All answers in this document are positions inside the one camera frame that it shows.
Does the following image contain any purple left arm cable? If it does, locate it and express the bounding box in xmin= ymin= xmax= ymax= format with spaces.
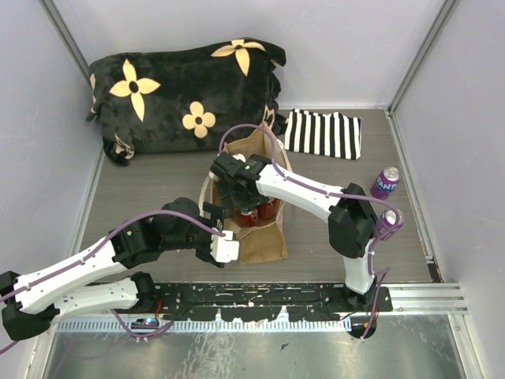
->
xmin=0 ymin=209 xmax=234 ymax=355

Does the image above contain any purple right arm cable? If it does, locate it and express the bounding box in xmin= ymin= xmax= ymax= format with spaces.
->
xmin=218 ymin=123 xmax=403 ymax=343

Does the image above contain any red Coke can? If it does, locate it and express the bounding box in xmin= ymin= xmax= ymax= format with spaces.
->
xmin=258 ymin=199 xmax=279 ymax=221
xmin=236 ymin=209 xmax=259 ymax=227

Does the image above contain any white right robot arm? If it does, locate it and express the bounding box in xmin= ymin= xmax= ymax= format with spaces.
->
xmin=210 ymin=152 xmax=377 ymax=311

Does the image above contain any black white striped cloth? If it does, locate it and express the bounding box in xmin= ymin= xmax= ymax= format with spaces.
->
xmin=284 ymin=109 xmax=362 ymax=160

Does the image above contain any brown burlap canvas bag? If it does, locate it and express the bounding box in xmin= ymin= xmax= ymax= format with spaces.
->
xmin=218 ymin=122 xmax=292 ymax=264

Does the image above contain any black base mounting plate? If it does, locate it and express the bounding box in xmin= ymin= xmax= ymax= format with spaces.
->
xmin=110 ymin=282 xmax=394 ymax=323

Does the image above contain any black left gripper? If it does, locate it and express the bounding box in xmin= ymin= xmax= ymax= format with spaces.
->
xmin=163 ymin=204 xmax=231 ymax=262

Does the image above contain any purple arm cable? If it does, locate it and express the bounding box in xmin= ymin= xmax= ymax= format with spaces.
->
xmin=218 ymin=123 xmax=403 ymax=343
xmin=0 ymin=209 xmax=234 ymax=355

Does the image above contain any purple Fanta can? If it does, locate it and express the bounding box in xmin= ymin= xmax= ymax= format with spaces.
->
xmin=375 ymin=209 xmax=404 ymax=240
xmin=371 ymin=167 xmax=401 ymax=200

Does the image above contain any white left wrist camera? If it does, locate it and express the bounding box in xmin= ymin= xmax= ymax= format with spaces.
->
xmin=211 ymin=231 xmax=240 ymax=264

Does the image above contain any black floral plush blanket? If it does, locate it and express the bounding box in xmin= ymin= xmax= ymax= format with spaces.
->
xmin=87 ymin=37 xmax=286 ymax=167

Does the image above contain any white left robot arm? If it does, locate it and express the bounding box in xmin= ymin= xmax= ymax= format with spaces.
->
xmin=1 ymin=197 xmax=240 ymax=341

